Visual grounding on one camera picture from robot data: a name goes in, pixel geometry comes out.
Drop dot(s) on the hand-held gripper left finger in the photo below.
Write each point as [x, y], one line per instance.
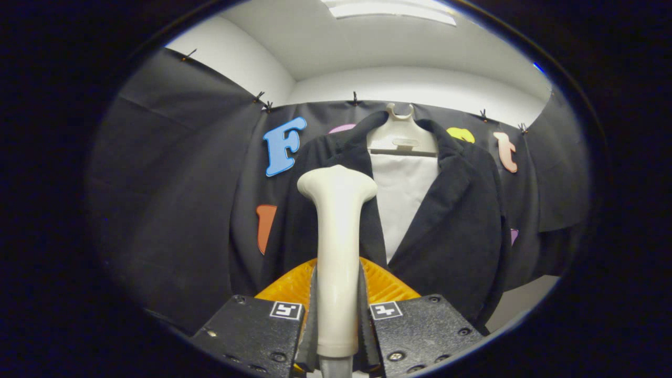
[311, 336]

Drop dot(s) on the black backdrop cloth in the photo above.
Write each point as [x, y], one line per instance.
[173, 184]

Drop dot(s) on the grey cabinet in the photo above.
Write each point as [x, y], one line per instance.
[520, 302]

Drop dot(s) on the cream plastic hanger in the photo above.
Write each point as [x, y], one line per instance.
[401, 139]

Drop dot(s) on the row of small black clips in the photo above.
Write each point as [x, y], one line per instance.
[355, 98]

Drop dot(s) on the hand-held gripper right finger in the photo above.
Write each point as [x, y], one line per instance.
[365, 336]

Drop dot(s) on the black blazer jacket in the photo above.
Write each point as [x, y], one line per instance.
[451, 236]

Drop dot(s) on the long ceiling light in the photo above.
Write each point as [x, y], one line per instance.
[388, 10]

